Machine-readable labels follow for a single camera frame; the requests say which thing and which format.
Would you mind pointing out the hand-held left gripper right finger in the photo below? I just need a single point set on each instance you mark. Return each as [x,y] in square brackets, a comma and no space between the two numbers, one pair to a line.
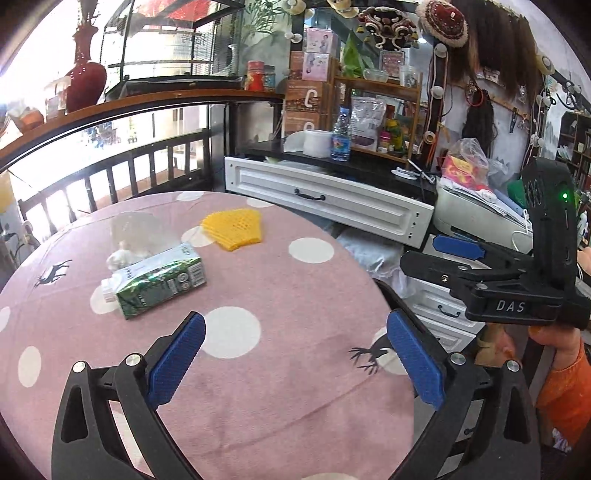
[415,364]

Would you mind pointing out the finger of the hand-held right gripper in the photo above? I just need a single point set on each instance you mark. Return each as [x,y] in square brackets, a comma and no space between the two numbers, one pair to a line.
[457,244]
[461,272]

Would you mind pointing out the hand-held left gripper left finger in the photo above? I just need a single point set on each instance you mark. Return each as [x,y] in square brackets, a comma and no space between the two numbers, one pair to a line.
[178,355]

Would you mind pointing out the green milk carton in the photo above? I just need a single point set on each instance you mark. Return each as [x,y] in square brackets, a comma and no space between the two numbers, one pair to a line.
[157,286]

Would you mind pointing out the person's right forearm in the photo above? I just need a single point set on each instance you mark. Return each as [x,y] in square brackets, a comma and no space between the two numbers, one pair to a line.
[568,392]

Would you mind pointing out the white printer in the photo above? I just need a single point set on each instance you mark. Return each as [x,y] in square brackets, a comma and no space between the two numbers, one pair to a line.
[475,217]

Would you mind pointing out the white cabinet drawer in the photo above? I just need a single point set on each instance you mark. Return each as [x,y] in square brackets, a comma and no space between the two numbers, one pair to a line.
[434,302]
[455,339]

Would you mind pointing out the green fabric bag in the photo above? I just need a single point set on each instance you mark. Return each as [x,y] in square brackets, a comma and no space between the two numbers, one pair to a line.
[516,194]

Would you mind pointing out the tan plush toy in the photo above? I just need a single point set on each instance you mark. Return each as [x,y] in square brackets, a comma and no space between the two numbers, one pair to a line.
[491,344]

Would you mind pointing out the clear plastic bag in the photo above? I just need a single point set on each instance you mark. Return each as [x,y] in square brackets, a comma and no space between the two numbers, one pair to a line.
[464,161]

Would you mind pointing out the white small tool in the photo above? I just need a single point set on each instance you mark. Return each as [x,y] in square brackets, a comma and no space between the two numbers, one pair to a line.
[408,174]

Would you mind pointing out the white lace cloth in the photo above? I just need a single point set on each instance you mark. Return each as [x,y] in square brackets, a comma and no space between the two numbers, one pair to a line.
[369,251]

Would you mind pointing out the pink polka dot blanket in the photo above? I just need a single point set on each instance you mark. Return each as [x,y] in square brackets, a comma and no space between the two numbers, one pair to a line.
[277,369]

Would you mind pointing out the wooden bookshelf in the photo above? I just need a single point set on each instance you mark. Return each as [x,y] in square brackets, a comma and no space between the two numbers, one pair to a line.
[577,143]

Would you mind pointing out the white crumpled tissue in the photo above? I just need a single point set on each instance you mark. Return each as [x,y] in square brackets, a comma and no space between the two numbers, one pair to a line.
[121,259]

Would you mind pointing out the wide white drawer front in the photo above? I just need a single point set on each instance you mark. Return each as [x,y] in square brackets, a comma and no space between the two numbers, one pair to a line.
[351,203]

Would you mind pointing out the black hair wig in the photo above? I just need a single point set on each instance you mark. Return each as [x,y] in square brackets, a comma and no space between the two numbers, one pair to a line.
[478,124]

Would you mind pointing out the yellow green bottle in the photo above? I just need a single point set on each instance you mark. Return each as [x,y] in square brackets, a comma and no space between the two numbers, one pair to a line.
[396,136]

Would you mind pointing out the clear plastic wrapper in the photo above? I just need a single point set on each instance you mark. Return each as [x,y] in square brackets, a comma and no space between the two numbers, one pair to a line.
[147,230]

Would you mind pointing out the yellow foam fruit net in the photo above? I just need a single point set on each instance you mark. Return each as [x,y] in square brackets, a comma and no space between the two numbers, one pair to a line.
[235,228]

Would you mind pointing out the clear water bottle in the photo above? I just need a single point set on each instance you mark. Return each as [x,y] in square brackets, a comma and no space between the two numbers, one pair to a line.
[340,138]

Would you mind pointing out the lilac floral clothing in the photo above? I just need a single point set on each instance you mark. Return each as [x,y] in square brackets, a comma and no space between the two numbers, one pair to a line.
[561,441]

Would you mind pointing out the white tissue roll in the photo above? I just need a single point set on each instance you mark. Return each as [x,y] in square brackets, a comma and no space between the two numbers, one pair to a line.
[317,144]

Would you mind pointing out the clear glass cup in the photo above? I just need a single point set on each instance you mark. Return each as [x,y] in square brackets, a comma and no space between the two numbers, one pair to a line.
[408,76]

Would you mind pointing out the wooden shelf rack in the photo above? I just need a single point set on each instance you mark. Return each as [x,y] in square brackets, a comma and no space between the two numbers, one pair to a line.
[369,83]

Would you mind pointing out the dark balcony railing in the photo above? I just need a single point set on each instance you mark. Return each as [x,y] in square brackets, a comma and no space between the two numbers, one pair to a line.
[138,170]

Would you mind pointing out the long brown wig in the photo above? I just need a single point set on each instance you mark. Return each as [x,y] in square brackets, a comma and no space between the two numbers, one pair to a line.
[498,50]

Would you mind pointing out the brown cardboard box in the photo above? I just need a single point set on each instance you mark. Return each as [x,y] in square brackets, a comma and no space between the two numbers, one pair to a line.
[300,98]
[295,124]

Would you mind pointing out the green leafy plant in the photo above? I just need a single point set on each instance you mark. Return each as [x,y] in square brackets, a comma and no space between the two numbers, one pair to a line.
[354,57]

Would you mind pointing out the red round hat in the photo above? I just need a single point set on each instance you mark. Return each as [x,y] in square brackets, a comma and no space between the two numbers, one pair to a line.
[443,21]

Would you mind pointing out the ornate beaded hat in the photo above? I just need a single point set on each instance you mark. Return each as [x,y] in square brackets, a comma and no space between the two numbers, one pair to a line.
[388,23]

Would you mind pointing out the small pink box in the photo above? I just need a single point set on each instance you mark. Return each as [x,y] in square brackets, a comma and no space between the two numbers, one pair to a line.
[322,40]

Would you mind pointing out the blue tin can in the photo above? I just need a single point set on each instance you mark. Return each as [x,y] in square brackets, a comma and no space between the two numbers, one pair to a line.
[269,78]

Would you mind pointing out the brown wooden ledge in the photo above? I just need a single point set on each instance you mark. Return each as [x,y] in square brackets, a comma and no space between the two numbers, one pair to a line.
[138,104]

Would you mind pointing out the red tin can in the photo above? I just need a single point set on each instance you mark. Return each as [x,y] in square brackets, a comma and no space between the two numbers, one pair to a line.
[255,76]

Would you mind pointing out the red ceramic vase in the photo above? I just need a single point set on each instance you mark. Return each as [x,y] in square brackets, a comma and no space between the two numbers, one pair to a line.
[85,83]

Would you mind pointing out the glass display case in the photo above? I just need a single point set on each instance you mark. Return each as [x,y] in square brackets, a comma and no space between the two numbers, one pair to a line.
[175,50]

